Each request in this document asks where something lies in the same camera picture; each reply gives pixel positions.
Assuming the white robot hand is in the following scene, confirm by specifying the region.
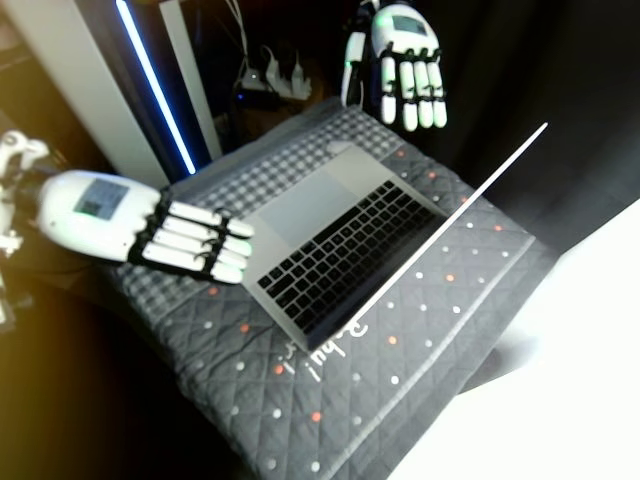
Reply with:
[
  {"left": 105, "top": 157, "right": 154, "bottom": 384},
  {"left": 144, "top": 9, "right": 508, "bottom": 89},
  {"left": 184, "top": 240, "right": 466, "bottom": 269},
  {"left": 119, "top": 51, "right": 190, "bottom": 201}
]
[
  {"left": 36, "top": 169, "right": 257, "bottom": 286},
  {"left": 340, "top": 3, "right": 449, "bottom": 133}
]

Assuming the silver laptop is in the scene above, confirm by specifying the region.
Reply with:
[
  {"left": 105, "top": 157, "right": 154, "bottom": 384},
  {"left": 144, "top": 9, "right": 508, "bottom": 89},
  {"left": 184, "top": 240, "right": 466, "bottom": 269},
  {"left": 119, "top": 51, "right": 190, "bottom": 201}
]
[{"left": 241, "top": 121, "right": 550, "bottom": 353}]

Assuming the white power strip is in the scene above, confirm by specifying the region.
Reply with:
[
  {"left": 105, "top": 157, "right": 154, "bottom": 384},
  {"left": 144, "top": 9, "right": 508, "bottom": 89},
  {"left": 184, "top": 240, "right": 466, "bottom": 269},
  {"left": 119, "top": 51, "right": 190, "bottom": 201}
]
[{"left": 258, "top": 43, "right": 315, "bottom": 100}]

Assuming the blue light strip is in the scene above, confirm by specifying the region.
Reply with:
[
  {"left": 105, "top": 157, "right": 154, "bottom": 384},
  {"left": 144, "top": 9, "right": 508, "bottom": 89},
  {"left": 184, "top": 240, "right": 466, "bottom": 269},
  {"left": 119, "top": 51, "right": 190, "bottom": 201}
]
[{"left": 114, "top": 0, "right": 197, "bottom": 177}]

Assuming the white robot body column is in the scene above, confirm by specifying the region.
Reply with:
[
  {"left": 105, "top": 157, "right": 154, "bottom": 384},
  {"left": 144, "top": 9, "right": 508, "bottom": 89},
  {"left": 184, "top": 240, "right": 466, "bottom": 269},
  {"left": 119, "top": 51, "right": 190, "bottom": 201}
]
[{"left": 0, "top": 0, "right": 223, "bottom": 189}]

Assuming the white power adapter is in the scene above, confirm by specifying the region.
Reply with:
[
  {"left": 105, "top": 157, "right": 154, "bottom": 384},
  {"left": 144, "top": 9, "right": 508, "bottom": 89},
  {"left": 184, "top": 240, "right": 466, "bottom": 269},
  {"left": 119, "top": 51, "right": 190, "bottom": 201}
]
[{"left": 235, "top": 68, "right": 274, "bottom": 92}]

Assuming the grey quilt with dots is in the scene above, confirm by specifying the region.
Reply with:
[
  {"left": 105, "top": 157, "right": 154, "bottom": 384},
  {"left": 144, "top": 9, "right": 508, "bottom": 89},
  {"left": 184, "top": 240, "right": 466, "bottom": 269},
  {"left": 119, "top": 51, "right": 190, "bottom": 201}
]
[{"left": 106, "top": 96, "right": 557, "bottom": 480}]

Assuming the white cable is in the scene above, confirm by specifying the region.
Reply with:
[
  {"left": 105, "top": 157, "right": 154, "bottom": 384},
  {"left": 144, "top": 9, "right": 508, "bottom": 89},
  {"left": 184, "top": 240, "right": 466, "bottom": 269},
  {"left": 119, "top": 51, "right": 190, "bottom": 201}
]
[{"left": 223, "top": 0, "right": 254, "bottom": 76}]

